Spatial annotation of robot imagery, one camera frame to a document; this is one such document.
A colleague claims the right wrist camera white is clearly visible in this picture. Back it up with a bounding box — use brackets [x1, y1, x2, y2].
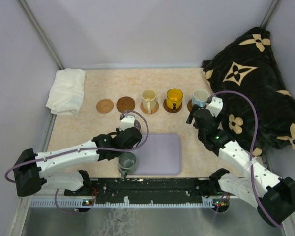
[206, 97, 223, 117]

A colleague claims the black floral blanket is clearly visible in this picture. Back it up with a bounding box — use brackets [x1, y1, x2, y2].
[202, 27, 295, 155]

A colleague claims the white mug blue handle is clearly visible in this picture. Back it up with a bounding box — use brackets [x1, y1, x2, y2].
[192, 88, 209, 108]

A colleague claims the cream yellow mug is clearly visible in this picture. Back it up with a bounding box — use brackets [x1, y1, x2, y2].
[142, 89, 157, 114]

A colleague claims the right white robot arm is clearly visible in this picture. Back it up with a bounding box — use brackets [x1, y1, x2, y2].
[186, 105, 295, 227]

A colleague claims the smoky purple glass mug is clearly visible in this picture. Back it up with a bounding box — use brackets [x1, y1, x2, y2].
[134, 120, 141, 131]

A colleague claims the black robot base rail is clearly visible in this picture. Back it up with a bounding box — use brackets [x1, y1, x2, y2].
[64, 177, 230, 213]

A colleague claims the lavender plastic tray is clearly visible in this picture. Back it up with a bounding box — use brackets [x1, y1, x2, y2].
[132, 133, 182, 176]

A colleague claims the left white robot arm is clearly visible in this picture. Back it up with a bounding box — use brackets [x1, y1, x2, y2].
[13, 127, 142, 197]

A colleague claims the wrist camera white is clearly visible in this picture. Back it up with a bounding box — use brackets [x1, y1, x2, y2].
[119, 115, 136, 131]
[206, 97, 223, 117]

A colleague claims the white folded cloth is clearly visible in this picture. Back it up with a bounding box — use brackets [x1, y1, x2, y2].
[46, 68, 86, 116]

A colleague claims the grey green mug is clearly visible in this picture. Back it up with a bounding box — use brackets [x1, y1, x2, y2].
[118, 152, 137, 180]

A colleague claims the dark wooden coaster back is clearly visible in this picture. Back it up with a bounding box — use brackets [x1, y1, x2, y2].
[187, 99, 207, 112]

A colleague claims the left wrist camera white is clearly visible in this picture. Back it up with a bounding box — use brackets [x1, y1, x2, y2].
[119, 115, 136, 131]

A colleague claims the amber yellow glass mug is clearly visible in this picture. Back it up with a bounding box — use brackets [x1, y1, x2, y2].
[166, 88, 183, 110]

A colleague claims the woven rattan coaster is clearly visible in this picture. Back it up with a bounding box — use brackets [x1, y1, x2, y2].
[140, 102, 159, 114]
[96, 99, 114, 114]

